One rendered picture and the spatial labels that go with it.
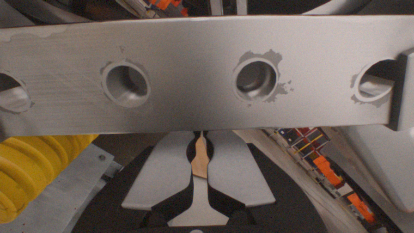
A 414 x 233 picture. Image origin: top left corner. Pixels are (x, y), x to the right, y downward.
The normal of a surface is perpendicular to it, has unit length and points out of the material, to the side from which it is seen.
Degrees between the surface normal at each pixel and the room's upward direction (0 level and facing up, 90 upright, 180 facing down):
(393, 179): 90
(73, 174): 0
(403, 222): 105
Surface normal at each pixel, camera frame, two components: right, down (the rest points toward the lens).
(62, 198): 0.69, -0.65
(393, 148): 0.02, 0.47
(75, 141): 0.50, 0.42
